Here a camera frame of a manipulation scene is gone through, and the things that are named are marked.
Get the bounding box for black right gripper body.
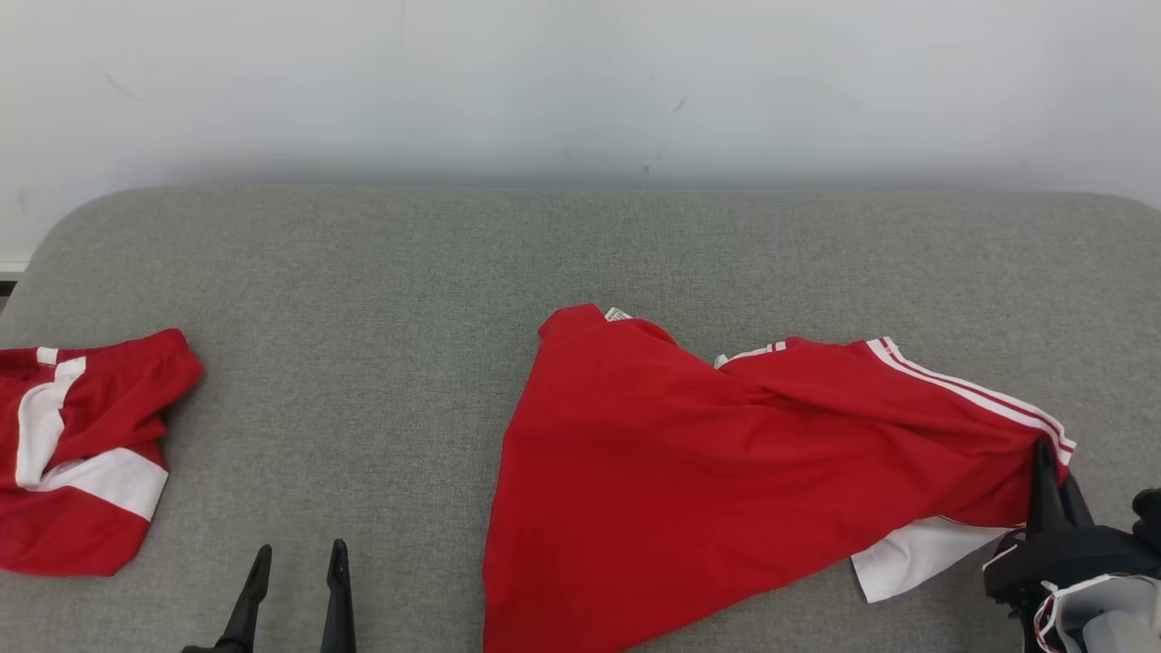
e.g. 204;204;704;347
984;524;1161;627

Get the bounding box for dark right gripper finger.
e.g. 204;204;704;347
1061;472;1096;531
1028;438;1064;536

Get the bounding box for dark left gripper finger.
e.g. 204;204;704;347
218;544;273;653
319;539;356;653

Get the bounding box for red white basketball shorts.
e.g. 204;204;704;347
0;328;204;578

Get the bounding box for red Bulls basketball jersey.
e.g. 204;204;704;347
483;304;1078;653

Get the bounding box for thin white red wire bundle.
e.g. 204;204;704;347
1032;580;1161;653

